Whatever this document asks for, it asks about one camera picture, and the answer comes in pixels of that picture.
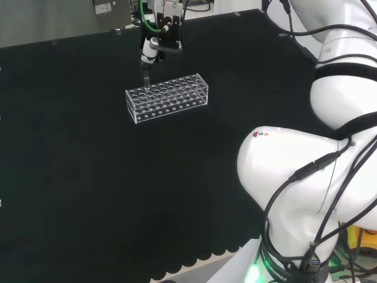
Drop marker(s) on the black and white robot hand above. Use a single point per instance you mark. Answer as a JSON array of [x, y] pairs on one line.
[[169, 29]]

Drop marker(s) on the clear glass test tube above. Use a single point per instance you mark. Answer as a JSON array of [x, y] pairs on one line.
[[146, 78]]

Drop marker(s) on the clear plastic test tube rack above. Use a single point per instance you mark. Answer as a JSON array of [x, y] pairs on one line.
[[165, 97]]

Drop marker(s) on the grey metal box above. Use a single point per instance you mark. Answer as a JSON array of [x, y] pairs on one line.
[[112, 13]]

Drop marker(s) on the black bench cloth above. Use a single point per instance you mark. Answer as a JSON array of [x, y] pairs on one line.
[[117, 177]]

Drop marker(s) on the yellow stop button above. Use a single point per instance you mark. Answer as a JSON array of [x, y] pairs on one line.
[[365, 240]]

